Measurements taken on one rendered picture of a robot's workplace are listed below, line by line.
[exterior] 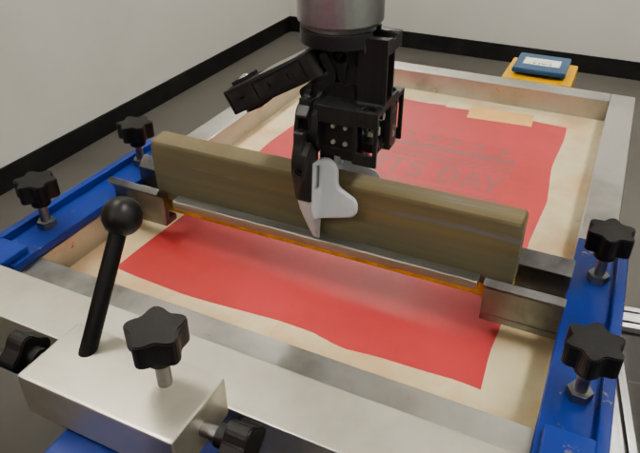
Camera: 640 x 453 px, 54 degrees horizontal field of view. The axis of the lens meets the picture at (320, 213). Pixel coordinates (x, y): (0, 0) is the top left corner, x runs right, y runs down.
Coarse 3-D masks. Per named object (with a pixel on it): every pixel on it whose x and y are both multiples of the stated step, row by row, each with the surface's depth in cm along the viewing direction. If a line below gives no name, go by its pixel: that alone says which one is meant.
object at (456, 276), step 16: (176, 208) 71; (192, 208) 70; (208, 208) 69; (224, 208) 69; (240, 224) 68; (256, 224) 67; (272, 224) 66; (304, 240) 65; (320, 240) 64; (336, 240) 64; (352, 256) 63; (368, 256) 62; (384, 256) 61; (400, 256) 61; (416, 272) 60; (432, 272) 60; (448, 272) 59; (464, 272) 59
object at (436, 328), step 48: (528, 144) 96; (528, 192) 84; (528, 240) 75; (336, 288) 67; (384, 288) 67; (432, 288) 67; (336, 336) 61; (384, 336) 61; (432, 336) 61; (480, 336) 61; (480, 384) 56
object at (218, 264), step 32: (288, 128) 101; (416, 128) 101; (192, 224) 78; (160, 256) 72; (192, 256) 72; (224, 256) 72; (256, 256) 72; (288, 256) 72; (320, 256) 72; (192, 288) 67; (224, 288) 67; (256, 288) 67; (288, 288) 67
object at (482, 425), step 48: (288, 96) 109; (480, 96) 111; (528, 96) 107; (576, 96) 103; (624, 96) 103; (624, 144) 88; (96, 240) 73; (240, 336) 56; (336, 384) 51; (384, 384) 51; (480, 432) 47; (528, 432) 47
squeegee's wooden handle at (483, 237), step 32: (160, 160) 70; (192, 160) 68; (224, 160) 66; (256, 160) 65; (288, 160) 65; (192, 192) 70; (224, 192) 68; (256, 192) 66; (288, 192) 64; (352, 192) 61; (384, 192) 59; (416, 192) 59; (448, 192) 59; (288, 224) 66; (352, 224) 63; (384, 224) 61; (416, 224) 59; (448, 224) 58; (480, 224) 56; (512, 224) 55; (416, 256) 61; (448, 256) 59; (480, 256) 58; (512, 256) 56
